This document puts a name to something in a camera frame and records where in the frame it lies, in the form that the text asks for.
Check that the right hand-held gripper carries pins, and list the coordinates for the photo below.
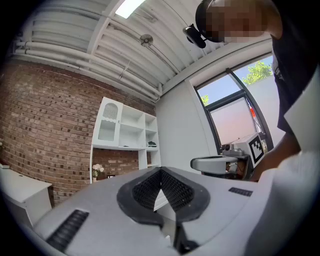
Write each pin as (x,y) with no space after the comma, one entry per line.
(256,150)

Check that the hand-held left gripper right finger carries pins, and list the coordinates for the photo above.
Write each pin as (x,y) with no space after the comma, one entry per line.
(212,200)

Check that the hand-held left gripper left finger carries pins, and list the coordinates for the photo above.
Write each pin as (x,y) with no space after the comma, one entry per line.
(100,212)

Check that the person's right forearm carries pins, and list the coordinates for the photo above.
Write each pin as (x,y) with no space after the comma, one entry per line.
(277,157)

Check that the vase of pale flowers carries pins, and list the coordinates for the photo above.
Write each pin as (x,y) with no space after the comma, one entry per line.
(98,170)

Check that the black framed window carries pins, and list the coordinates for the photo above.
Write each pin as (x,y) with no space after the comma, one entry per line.
(225,117)

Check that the dark green folded item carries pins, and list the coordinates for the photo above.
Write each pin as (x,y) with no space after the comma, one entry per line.
(152,143)

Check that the white low cabinet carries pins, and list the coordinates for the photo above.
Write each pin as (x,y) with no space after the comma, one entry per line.
(22,190)

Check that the white shelf cabinet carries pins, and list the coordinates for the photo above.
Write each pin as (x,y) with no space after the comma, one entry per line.
(132,130)

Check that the person's black t-shirt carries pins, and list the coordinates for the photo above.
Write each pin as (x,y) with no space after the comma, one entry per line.
(295,62)

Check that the round ceiling fixture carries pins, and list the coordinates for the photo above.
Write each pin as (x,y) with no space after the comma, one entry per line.
(146,40)

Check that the person's head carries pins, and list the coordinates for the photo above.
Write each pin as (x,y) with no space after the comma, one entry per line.
(235,20)

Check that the white ceiling pipe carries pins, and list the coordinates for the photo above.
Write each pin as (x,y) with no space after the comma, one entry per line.
(75,62)
(75,53)

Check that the rectangular ceiling light panel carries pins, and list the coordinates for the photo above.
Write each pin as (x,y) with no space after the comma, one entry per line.
(128,8)

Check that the black head-mounted camera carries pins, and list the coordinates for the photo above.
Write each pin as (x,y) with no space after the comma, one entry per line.
(193,35)

